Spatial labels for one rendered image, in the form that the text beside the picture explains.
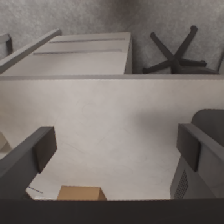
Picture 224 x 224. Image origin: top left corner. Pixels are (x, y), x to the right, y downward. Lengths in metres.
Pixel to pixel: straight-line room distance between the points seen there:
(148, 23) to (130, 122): 0.91
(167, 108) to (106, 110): 0.18
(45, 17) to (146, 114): 1.16
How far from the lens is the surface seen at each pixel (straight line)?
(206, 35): 1.40
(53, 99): 0.52
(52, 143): 0.17
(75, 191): 0.94
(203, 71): 0.78
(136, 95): 0.45
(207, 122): 0.45
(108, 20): 1.31
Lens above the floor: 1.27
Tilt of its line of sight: 50 degrees down
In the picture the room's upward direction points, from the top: 168 degrees counter-clockwise
